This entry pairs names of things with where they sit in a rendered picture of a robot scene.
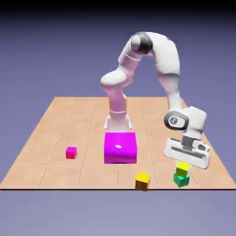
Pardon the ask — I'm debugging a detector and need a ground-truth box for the large magenta box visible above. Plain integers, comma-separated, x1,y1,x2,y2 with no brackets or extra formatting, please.
103,132,137,165

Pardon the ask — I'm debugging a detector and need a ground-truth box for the small pink cube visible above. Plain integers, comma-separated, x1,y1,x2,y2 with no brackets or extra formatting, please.
65,147,77,159

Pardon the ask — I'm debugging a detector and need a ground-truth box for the small green cube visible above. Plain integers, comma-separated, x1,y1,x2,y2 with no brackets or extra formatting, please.
173,172,190,188

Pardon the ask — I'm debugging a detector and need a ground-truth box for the small lime yellow cube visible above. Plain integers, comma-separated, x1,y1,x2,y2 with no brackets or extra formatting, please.
176,161,191,178

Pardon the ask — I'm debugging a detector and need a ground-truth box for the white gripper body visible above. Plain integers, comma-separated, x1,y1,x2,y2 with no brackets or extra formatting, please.
164,138,211,170

